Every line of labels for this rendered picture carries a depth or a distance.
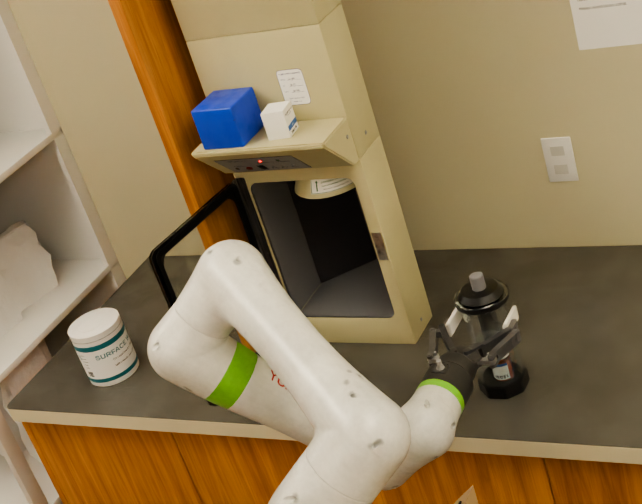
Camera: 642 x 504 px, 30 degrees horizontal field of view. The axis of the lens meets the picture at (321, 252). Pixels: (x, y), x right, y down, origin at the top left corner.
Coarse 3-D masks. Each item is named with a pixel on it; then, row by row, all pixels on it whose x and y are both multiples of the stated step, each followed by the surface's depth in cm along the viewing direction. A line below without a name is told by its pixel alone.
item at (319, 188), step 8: (296, 184) 262; (304, 184) 259; (312, 184) 257; (320, 184) 256; (328, 184) 256; (336, 184) 256; (344, 184) 256; (352, 184) 256; (296, 192) 262; (304, 192) 259; (312, 192) 257; (320, 192) 256; (328, 192) 256; (336, 192) 256; (344, 192) 256
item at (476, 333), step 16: (496, 304) 230; (464, 320) 235; (480, 320) 232; (496, 320) 232; (480, 336) 234; (512, 352) 237; (480, 368) 239; (496, 368) 237; (512, 368) 238; (496, 384) 239
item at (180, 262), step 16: (224, 208) 258; (208, 224) 254; (224, 224) 258; (240, 224) 262; (192, 240) 250; (208, 240) 254; (176, 256) 246; (192, 256) 250; (176, 272) 246; (192, 272) 250; (176, 288) 247; (240, 336) 264
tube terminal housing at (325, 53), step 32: (256, 32) 239; (288, 32) 235; (320, 32) 232; (224, 64) 246; (256, 64) 243; (288, 64) 239; (320, 64) 236; (352, 64) 243; (256, 96) 247; (320, 96) 240; (352, 96) 243; (352, 128) 242; (384, 160) 255; (384, 192) 254; (384, 224) 254; (416, 288) 267; (320, 320) 275; (352, 320) 271; (384, 320) 267; (416, 320) 267
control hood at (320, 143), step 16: (304, 128) 241; (320, 128) 239; (336, 128) 237; (256, 144) 241; (272, 144) 239; (288, 144) 237; (304, 144) 234; (320, 144) 233; (336, 144) 236; (352, 144) 242; (208, 160) 249; (304, 160) 243; (320, 160) 242; (336, 160) 241; (352, 160) 242
